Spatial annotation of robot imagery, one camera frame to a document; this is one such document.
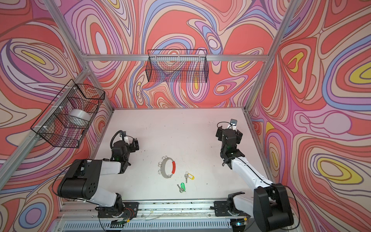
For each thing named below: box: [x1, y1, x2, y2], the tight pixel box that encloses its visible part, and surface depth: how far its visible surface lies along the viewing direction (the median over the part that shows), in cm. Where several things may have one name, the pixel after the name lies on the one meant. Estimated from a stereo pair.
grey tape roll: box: [69, 108, 92, 126], surface depth 74 cm
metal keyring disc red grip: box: [157, 155, 177, 179], surface depth 90 cm
